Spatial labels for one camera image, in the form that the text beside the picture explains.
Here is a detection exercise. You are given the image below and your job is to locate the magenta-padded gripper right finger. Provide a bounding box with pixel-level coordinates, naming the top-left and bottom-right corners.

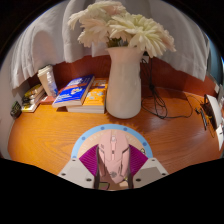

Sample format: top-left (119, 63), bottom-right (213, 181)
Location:
top-left (126, 143), bottom-right (170, 189)

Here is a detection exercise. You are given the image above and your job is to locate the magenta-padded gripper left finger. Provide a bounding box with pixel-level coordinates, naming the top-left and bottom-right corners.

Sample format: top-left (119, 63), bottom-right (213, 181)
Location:
top-left (57, 143), bottom-right (101, 190)

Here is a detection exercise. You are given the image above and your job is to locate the pale pink computer mouse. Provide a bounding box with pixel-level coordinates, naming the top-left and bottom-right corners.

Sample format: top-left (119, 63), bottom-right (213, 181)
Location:
top-left (97, 129), bottom-right (132, 185)

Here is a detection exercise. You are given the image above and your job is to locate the round cartoon print mouse pad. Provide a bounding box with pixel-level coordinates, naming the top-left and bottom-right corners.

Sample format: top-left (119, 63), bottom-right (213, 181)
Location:
top-left (70, 123), bottom-right (154, 161)

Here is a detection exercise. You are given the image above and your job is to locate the dark pen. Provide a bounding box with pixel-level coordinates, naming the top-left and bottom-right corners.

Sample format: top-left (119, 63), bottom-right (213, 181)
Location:
top-left (198, 107), bottom-right (208, 131)

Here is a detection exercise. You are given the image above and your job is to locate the orange book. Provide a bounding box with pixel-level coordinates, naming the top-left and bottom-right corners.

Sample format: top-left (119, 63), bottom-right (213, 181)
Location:
top-left (66, 78), bottom-right (109, 115)

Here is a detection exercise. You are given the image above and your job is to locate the dark red book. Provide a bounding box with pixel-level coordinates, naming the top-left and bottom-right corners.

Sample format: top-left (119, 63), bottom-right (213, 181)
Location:
top-left (39, 95), bottom-right (57, 106)

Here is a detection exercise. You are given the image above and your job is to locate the yellow and white book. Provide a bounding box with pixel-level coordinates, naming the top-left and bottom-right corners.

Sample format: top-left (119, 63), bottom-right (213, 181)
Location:
top-left (20, 99), bottom-right (44, 113)

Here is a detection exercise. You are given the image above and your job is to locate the white paper sheet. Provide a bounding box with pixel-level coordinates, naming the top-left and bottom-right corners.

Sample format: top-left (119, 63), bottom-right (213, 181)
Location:
top-left (215, 124), bottom-right (224, 151)

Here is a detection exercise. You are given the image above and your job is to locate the blue book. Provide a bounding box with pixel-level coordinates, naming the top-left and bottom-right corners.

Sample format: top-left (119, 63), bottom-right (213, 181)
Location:
top-left (52, 74), bottom-right (95, 109)

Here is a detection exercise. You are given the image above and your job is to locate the black book with white edge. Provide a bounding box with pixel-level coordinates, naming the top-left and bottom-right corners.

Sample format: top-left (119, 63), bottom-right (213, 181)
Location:
top-left (21, 94), bottom-right (46, 107)

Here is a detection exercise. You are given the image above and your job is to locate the dark green mug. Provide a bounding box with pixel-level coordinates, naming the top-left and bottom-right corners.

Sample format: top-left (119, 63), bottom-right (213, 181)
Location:
top-left (9, 100), bottom-right (23, 120)

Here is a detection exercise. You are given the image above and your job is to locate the thin black book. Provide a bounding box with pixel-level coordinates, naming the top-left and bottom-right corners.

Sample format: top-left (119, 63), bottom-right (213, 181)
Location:
top-left (22, 90), bottom-right (46, 102)

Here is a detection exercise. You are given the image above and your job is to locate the white tilted device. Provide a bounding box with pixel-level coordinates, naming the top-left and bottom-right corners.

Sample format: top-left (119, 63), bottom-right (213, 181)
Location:
top-left (203, 93), bottom-right (223, 131)

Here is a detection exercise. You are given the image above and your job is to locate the white ceramic vase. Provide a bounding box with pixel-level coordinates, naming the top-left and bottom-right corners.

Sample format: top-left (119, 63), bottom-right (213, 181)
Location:
top-left (105, 45), bottom-right (145, 120)

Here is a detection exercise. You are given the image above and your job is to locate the window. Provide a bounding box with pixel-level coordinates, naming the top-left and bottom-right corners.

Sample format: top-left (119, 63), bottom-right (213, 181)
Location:
top-left (206, 39), bottom-right (224, 88)

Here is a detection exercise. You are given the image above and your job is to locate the white curtain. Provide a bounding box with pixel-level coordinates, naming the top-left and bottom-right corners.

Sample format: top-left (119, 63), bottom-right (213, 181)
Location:
top-left (9, 0), bottom-right (211, 90)

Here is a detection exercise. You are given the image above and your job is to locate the white artificial flower bunch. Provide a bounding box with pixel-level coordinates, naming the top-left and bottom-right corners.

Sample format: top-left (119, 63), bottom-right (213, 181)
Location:
top-left (67, 0), bottom-right (177, 59)

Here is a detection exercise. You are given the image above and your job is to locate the black cable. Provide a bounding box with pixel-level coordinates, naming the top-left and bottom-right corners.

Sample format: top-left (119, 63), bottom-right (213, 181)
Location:
top-left (140, 54), bottom-right (204, 120)

